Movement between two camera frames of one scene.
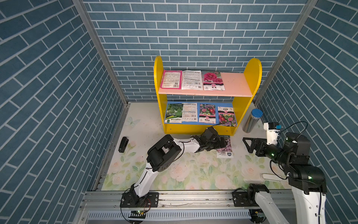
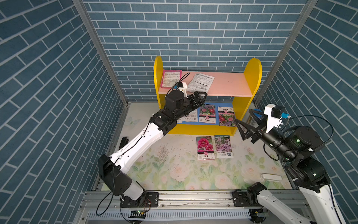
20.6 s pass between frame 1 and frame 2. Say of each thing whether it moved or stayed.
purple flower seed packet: stayed
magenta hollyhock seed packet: moved
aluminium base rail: stayed
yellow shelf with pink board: stayed
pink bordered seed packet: stayed
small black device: stayed
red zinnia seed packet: stayed
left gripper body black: moved
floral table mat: stayed
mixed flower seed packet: stayed
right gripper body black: moved
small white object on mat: stayed
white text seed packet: moved
